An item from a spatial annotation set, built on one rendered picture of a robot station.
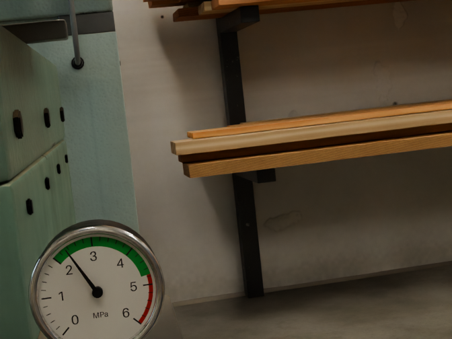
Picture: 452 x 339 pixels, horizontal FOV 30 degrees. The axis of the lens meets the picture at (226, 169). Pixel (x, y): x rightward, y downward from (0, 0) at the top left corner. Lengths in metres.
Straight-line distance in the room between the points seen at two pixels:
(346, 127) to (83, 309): 2.27
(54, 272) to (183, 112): 2.63
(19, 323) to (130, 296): 0.09
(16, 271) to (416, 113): 2.40
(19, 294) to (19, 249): 0.02
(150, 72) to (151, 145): 0.26
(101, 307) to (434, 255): 2.96
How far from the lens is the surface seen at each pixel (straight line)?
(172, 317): 0.50
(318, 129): 2.61
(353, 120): 2.69
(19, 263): 0.47
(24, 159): 0.54
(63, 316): 0.41
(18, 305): 0.47
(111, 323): 0.41
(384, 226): 3.24
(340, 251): 3.19
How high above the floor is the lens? 0.75
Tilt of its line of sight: 5 degrees down
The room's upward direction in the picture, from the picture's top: 6 degrees counter-clockwise
